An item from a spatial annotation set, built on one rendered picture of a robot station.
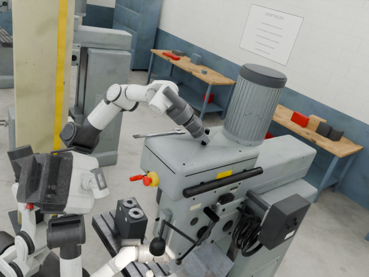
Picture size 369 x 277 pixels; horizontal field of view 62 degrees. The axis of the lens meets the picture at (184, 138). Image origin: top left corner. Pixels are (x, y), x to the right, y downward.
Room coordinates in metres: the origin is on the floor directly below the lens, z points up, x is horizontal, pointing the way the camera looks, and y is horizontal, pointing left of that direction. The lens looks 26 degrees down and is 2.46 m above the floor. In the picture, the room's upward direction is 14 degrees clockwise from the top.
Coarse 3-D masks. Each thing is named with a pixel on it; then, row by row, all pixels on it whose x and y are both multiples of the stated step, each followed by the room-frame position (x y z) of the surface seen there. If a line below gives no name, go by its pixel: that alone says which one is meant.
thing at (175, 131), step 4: (180, 128) 1.23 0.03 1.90; (156, 132) 1.13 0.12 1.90; (160, 132) 1.14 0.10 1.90; (164, 132) 1.15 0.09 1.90; (168, 132) 1.16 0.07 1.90; (172, 132) 1.17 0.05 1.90; (176, 132) 1.19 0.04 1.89; (180, 132) 1.19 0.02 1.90; (184, 132) 1.20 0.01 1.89; (136, 136) 1.06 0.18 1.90; (140, 136) 1.06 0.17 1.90; (144, 136) 1.08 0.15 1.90; (148, 136) 1.09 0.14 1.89
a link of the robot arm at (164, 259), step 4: (144, 244) 1.14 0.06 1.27; (148, 244) 1.14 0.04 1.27; (144, 248) 1.10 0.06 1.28; (148, 248) 1.11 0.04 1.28; (148, 252) 1.09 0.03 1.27; (144, 256) 1.07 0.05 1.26; (148, 256) 1.08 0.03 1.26; (152, 256) 1.09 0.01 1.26; (160, 256) 1.10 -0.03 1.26; (164, 256) 1.10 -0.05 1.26; (168, 256) 1.11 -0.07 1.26; (144, 260) 1.07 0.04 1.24; (148, 260) 1.08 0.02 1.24; (156, 260) 1.09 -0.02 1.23; (160, 260) 1.10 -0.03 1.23; (164, 260) 1.09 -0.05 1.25; (168, 260) 1.10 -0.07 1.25
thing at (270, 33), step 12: (252, 12) 6.54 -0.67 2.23; (264, 12) 6.34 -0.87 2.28; (276, 12) 6.16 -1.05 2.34; (252, 24) 6.48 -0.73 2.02; (264, 24) 6.28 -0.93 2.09; (276, 24) 6.10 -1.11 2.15; (288, 24) 5.92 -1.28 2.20; (300, 24) 5.76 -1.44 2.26; (252, 36) 6.42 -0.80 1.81; (264, 36) 6.22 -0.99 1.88; (276, 36) 6.04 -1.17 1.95; (288, 36) 5.86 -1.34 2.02; (252, 48) 6.35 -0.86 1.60; (264, 48) 6.16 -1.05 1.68; (276, 48) 5.97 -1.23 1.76; (288, 48) 5.80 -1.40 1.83; (276, 60) 5.91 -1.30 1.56
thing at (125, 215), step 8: (120, 200) 1.56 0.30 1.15; (128, 200) 1.56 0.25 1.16; (136, 200) 1.60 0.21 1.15; (120, 208) 1.50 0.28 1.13; (128, 208) 1.50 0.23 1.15; (136, 208) 1.51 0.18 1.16; (120, 216) 1.49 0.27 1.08; (128, 216) 1.44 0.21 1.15; (136, 216) 1.44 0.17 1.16; (144, 216) 1.47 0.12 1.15; (120, 224) 1.48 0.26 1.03; (128, 224) 1.39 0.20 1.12; (136, 224) 1.41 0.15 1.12; (144, 224) 1.44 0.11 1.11; (120, 232) 1.46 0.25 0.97; (128, 232) 1.38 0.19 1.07; (136, 232) 1.41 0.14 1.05; (144, 232) 1.45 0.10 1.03
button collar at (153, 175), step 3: (153, 171) 1.01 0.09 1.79; (147, 174) 1.01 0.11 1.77; (150, 174) 1.00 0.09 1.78; (153, 174) 0.99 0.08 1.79; (156, 174) 1.00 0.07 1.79; (150, 177) 0.99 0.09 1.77; (153, 177) 0.98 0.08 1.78; (156, 177) 0.99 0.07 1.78; (153, 180) 0.98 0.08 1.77; (156, 180) 0.98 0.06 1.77; (150, 183) 0.99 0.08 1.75; (153, 183) 0.98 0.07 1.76; (156, 183) 0.98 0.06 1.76; (150, 186) 0.99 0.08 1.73; (153, 186) 0.98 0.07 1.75
